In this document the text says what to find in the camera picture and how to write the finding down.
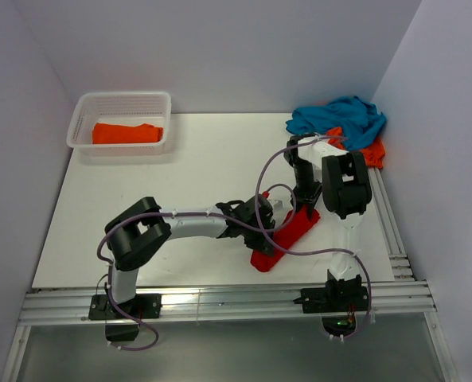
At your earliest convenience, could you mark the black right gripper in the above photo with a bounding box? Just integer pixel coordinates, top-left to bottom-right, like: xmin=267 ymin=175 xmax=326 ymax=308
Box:
xmin=291 ymin=160 xmax=322 ymax=220

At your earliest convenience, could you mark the red t shirt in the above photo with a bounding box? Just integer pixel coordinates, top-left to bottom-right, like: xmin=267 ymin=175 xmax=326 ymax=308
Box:
xmin=250 ymin=207 xmax=321 ymax=273

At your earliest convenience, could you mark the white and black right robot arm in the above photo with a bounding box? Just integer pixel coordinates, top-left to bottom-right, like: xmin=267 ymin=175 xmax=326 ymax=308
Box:
xmin=284 ymin=134 xmax=372 ymax=282

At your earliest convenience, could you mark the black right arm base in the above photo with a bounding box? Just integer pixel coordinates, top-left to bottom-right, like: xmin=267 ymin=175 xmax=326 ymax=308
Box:
xmin=294 ymin=275 xmax=372 ymax=340

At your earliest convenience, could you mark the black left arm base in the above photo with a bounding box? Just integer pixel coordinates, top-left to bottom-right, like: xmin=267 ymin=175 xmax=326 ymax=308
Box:
xmin=88 ymin=294 xmax=161 ymax=342

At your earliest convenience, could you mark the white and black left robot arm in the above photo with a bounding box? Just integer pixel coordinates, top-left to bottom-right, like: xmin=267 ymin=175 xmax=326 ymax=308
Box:
xmin=105 ymin=195 xmax=275 ymax=318

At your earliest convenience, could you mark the blue t shirt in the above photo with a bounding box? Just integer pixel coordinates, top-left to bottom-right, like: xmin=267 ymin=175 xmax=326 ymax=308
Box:
xmin=286 ymin=96 xmax=387 ymax=150

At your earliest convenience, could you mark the white plastic basket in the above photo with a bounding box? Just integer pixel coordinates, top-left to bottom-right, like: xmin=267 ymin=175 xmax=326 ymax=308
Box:
xmin=66 ymin=92 xmax=172 ymax=158

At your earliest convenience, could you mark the rolled orange t shirt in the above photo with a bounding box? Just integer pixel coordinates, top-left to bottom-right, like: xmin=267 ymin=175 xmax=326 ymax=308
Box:
xmin=92 ymin=123 xmax=163 ymax=145

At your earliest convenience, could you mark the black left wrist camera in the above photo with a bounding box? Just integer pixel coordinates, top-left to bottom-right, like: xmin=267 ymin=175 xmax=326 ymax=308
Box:
xmin=236 ymin=192 xmax=276 ymax=232

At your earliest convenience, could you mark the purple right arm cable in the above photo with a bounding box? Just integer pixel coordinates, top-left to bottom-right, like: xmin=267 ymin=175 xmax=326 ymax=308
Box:
xmin=255 ymin=134 xmax=374 ymax=340

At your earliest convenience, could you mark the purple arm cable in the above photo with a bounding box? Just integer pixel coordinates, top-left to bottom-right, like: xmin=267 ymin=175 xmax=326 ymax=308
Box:
xmin=96 ymin=183 xmax=296 ymax=351
xmin=255 ymin=134 xmax=374 ymax=340

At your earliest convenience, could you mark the aluminium rail frame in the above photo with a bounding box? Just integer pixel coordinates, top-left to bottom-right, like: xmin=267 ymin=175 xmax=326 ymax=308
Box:
xmin=2 ymin=170 xmax=459 ymax=381

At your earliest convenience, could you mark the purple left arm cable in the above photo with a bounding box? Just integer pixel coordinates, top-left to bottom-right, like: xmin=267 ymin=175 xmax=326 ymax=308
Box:
xmin=96 ymin=183 xmax=296 ymax=351

